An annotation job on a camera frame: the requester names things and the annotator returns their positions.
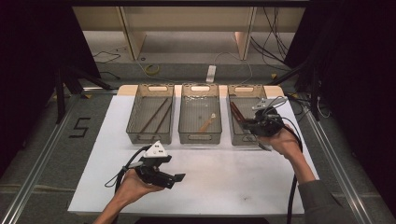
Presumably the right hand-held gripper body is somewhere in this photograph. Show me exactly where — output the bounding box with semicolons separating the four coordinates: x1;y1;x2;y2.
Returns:
248;96;289;137

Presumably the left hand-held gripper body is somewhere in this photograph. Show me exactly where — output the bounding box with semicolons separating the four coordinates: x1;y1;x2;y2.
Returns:
134;140;176;189

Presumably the grey translucent plastic bin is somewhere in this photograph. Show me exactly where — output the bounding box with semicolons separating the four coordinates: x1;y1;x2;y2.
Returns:
177;82;223;145
226;83;278;147
125;83;176;145

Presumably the person's left hand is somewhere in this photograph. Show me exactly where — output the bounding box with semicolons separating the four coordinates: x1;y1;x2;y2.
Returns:
116;168;166;205

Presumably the person's right hand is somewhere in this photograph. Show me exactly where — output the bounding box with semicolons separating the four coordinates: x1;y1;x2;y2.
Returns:
258;122;303;161

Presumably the white table cover sheet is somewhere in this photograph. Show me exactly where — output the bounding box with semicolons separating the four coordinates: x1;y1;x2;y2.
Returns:
67;94;334;217

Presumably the black metal stand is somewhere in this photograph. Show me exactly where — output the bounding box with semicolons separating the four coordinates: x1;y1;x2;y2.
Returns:
267;59;321;122
54;66;113;125

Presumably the white power strip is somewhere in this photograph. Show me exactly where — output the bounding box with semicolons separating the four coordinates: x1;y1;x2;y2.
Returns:
205;64;217;84

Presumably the yellow-green tape roll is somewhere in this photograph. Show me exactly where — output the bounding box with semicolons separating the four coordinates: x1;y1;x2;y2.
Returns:
145;63;161;77

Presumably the dark curtain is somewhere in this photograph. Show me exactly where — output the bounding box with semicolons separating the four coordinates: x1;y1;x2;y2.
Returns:
284;0;396;216
0;0;101;175

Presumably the pale wooden shelf unit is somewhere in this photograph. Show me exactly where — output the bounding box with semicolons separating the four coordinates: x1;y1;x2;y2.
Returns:
72;6;306;62

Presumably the left hand-held gripper black cable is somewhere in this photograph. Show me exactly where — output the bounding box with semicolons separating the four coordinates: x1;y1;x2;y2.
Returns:
104;144;153;194

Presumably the hand-held gripper black cable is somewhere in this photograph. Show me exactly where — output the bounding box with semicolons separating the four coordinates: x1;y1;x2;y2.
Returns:
274;96;305;224
104;144;153;194

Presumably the white power cable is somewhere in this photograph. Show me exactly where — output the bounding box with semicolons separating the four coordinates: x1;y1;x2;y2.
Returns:
214;50;254;85

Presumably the right hand-held gripper black cable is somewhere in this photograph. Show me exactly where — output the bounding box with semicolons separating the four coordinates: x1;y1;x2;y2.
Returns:
274;96;305;224

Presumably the aluminium floor rail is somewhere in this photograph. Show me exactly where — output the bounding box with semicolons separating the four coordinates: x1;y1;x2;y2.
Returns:
0;92;78;224
303;108;375;224

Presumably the black cable bundle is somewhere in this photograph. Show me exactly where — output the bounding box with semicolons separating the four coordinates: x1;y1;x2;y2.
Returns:
250;7;293;71

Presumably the thin black floor cable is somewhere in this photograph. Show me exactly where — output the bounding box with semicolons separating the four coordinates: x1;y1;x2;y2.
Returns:
92;50;121;64

